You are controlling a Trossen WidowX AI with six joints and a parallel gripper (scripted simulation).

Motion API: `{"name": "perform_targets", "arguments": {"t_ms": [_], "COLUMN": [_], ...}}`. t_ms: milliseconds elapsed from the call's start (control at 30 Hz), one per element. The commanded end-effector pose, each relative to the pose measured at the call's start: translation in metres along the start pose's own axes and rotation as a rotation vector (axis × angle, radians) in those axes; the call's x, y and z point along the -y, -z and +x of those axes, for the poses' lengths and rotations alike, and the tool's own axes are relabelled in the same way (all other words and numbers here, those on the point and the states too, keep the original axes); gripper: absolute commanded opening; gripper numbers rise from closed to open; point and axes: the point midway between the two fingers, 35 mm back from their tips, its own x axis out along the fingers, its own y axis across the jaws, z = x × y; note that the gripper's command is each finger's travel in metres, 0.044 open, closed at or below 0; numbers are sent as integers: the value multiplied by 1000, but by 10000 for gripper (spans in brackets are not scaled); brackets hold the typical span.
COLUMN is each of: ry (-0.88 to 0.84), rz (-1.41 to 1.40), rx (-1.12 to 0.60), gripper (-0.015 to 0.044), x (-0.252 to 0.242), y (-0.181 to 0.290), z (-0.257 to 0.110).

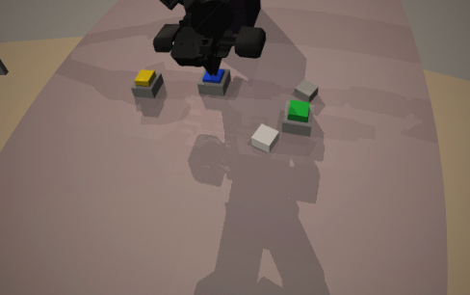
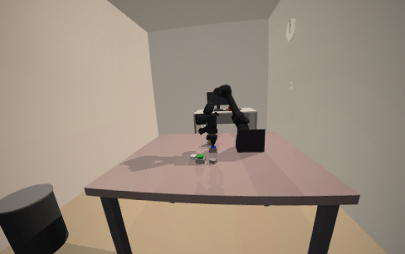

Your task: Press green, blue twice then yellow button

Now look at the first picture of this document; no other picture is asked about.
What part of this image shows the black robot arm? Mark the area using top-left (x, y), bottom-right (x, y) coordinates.
top-left (159, 0), bottom-right (234, 67)

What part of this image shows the yellow button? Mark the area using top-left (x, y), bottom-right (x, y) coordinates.
top-left (131, 69), bottom-right (164, 98)

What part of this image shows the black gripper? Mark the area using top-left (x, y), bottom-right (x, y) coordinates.
top-left (153, 23), bottom-right (266, 76)

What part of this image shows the green button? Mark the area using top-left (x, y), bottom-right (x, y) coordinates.
top-left (281, 100), bottom-right (314, 136)

